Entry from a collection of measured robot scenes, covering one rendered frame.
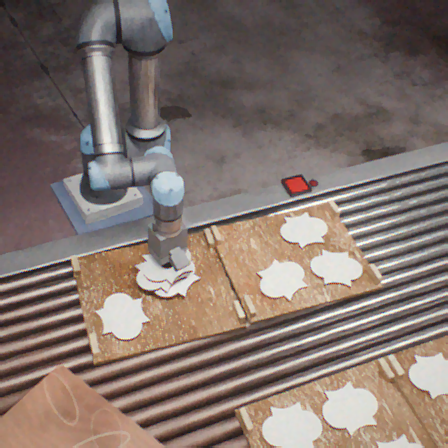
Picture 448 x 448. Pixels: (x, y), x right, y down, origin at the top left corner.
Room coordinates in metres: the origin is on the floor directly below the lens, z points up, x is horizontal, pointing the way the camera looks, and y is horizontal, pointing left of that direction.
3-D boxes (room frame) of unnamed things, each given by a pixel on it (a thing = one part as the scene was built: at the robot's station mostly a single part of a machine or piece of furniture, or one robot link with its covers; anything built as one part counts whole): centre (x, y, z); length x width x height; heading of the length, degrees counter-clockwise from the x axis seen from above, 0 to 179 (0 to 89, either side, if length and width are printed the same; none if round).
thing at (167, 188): (1.13, 0.14, 1.25); 0.09 x 0.08 x 0.11; 18
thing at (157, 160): (1.22, 0.18, 1.24); 0.11 x 0.11 x 0.08; 18
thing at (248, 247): (1.24, -0.22, 0.93); 0.41 x 0.35 x 0.02; 114
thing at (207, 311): (1.06, 0.16, 0.93); 0.41 x 0.35 x 0.02; 113
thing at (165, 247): (1.11, 0.13, 1.09); 0.12 x 0.09 x 0.16; 40
